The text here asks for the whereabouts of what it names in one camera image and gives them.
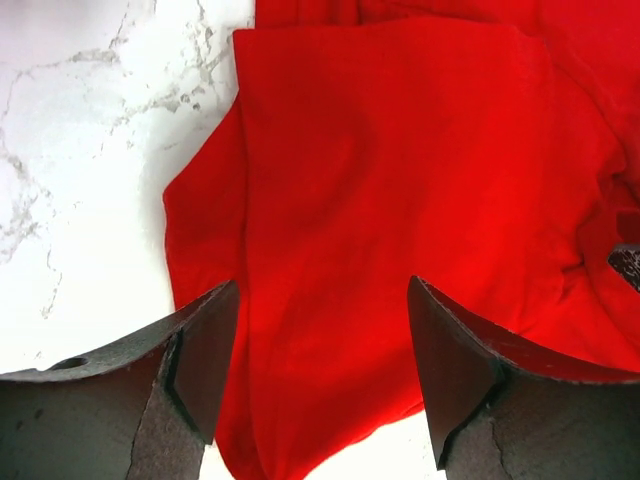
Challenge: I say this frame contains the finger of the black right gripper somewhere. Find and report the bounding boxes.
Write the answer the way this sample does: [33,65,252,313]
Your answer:
[607,244,640,292]

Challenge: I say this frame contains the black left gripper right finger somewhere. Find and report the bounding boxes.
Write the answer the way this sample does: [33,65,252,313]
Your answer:
[408,277,639,479]

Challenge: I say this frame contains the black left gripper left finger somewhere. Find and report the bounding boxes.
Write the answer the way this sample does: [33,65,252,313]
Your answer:
[1,281,239,479]

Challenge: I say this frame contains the red t shirt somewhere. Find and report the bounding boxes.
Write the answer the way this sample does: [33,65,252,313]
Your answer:
[163,1,639,479]

